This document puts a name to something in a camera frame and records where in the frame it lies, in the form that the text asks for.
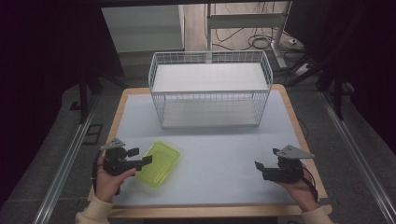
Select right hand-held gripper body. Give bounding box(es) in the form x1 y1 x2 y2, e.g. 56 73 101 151
262 144 316 183

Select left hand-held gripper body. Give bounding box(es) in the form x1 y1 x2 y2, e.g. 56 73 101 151
100 137 138 177

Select green plastic food container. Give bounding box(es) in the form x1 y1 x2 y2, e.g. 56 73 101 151
134 140 181 189

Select white wire rack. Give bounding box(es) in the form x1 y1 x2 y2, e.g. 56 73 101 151
148 49 275 130

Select person's left hand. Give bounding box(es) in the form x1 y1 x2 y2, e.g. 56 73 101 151
94 155 137 204

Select person's right hand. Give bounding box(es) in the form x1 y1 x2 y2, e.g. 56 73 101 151
276 173 319 213

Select black floor plate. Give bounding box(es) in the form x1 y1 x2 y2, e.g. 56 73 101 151
81 123 104 146

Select pale table mat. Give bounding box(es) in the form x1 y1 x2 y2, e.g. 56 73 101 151
112 91 308 207

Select black metal stand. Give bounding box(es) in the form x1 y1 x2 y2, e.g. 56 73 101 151
77 70 129 125
285 52 347 121

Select white power strip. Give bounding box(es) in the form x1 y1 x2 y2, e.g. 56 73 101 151
293 63 313 77

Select dark curtain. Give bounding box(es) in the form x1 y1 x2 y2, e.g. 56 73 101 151
284 0 396 153
0 0 125 206

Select white cabinet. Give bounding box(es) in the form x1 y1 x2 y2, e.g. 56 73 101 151
100 4 186 54

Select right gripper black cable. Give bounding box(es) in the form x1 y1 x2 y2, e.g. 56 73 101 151
299 165 319 203

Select aluminium floor rail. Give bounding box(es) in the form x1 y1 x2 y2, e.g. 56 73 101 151
32 98 99 224
319 91 396 224

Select black floor cables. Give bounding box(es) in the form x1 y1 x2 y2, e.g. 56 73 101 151
214 27 304 54

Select white metal desk frame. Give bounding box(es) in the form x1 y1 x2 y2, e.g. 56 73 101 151
205 0 294 70

